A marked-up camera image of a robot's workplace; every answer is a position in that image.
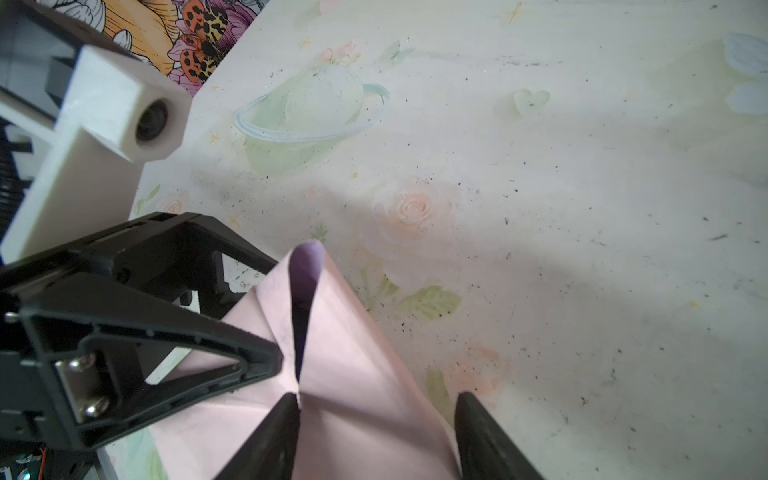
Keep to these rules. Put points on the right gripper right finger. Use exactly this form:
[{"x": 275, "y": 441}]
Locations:
[{"x": 486, "y": 452}]

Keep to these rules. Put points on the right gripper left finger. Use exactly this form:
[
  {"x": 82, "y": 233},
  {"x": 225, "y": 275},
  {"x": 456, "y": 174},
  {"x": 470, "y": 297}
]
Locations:
[{"x": 269, "y": 452}]

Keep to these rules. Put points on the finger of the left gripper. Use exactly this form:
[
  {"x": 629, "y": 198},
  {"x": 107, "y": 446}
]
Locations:
[
  {"x": 169, "y": 256},
  {"x": 105, "y": 384}
]

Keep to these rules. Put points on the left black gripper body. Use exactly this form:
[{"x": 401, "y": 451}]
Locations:
[{"x": 37, "y": 436}]

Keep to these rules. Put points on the purple wrapping paper sheet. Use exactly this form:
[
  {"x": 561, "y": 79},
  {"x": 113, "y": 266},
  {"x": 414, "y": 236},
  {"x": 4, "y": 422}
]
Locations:
[{"x": 362, "y": 414}]

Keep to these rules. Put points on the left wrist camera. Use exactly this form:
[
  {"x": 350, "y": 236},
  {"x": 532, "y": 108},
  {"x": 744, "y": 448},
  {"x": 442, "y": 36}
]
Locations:
[{"x": 118, "y": 114}]

